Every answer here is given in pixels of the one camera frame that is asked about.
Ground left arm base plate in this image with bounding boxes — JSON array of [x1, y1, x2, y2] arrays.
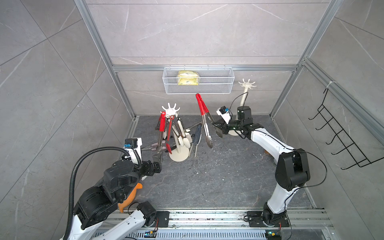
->
[[144, 211, 170, 228]]

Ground blue handled cream tongs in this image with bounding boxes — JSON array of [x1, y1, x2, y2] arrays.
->
[[189, 124, 202, 157]]

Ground long steel white tongs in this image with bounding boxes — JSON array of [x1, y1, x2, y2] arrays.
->
[[170, 120, 184, 147]]

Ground yellow packet in basket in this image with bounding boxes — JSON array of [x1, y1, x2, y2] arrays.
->
[[177, 71, 200, 86]]

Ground black wire wall hook rack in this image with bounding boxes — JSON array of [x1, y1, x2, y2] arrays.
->
[[308, 89, 384, 171]]

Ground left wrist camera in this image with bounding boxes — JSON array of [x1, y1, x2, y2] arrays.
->
[[124, 138, 143, 165]]

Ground steel tongs with ring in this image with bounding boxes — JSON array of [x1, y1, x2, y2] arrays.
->
[[186, 122, 202, 132]]

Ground orange monster plush toy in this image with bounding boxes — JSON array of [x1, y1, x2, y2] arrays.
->
[[118, 183, 143, 213]]

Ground red sleeved steel tongs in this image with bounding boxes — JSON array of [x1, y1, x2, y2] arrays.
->
[[156, 112, 166, 152]]

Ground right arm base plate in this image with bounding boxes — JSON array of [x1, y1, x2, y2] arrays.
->
[[243, 211, 290, 228]]

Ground red handled steel tongs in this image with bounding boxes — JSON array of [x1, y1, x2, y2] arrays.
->
[[196, 93, 223, 149]]

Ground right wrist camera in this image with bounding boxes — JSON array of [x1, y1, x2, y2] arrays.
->
[[217, 106, 232, 124]]

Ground white wire mesh basket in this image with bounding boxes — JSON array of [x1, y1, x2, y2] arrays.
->
[[163, 67, 235, 95]]

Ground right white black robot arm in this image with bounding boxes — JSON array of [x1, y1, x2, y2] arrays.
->
[[213, 106, 311, 227]]

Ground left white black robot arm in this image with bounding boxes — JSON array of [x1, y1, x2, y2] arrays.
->
[[63, 144, 163, 240]]

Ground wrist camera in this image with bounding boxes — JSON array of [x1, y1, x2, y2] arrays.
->
[[124, 138, 143, 165], [217, 106, 232, 124]]

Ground cream utensil stand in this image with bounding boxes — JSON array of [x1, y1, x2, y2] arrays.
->
[[162, 104, 192, 162], [228, 79, 256, 139]]

